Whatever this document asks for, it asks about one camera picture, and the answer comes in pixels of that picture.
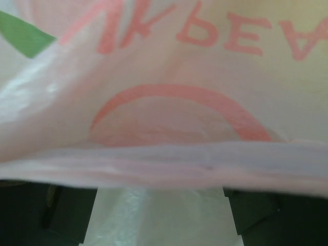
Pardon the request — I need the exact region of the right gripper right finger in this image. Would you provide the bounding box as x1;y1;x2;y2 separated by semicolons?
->
223;188;327;246

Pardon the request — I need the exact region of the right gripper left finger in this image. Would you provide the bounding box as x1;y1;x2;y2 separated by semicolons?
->
1;181;97;246

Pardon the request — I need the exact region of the pink plastic bag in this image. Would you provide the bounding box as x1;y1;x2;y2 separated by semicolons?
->
1;1;327;245

